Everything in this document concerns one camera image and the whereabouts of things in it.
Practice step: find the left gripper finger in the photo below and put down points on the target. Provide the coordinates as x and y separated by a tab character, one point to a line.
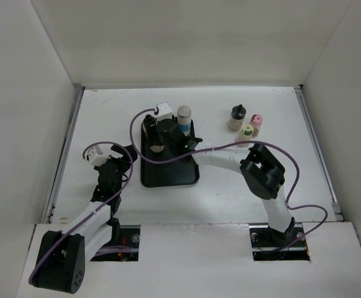
120	149
130	154

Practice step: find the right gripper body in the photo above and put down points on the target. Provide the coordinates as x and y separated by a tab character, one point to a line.
173	149

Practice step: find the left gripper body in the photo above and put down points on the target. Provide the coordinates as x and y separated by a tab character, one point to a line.
122	164

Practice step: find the black knob cap brown bottle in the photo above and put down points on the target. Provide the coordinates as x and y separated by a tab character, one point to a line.
149	127

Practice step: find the blue label salt jar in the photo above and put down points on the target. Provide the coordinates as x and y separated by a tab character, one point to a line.
184	119

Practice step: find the yellow cap bottle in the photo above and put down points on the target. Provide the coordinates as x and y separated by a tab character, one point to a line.
245	134

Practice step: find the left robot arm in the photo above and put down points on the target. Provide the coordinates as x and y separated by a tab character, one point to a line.
96	233

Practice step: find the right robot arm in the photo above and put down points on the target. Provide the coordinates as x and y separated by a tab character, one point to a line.
262	172

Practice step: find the black plastic tray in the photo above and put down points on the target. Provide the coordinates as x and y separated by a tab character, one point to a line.
177	173

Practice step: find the black knob cap spice bottle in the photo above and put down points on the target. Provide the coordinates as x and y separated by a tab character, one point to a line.
237	117

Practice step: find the pink cap bottle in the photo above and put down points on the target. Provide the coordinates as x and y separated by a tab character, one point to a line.
256	123

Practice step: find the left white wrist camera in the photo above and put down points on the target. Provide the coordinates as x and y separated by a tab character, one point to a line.
96	157

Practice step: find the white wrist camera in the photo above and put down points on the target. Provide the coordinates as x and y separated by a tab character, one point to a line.
163	111
96	157

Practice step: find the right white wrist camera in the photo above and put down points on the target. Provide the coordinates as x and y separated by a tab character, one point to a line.
163	111

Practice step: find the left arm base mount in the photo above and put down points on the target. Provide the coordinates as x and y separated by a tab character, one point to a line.
123	247

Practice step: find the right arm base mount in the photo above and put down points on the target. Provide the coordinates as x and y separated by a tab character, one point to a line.
269	245

